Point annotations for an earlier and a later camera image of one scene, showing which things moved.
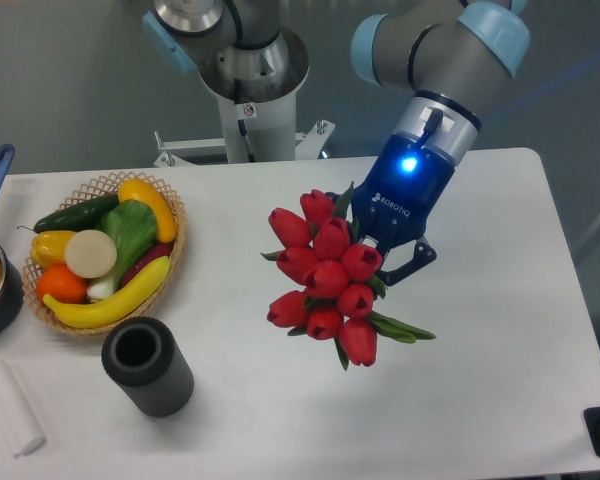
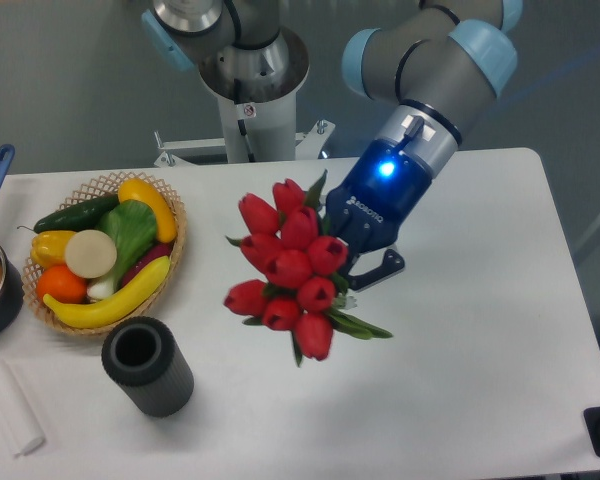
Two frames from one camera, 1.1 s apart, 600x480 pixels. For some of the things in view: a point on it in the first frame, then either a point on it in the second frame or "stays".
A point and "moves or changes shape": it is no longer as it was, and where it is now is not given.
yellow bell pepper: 48,247 stays
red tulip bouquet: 334,277 moves or changes shape
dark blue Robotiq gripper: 394,200 -> 367,211
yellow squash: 143,191 stays
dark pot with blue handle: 2,292 stays
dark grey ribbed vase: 140,354 stays
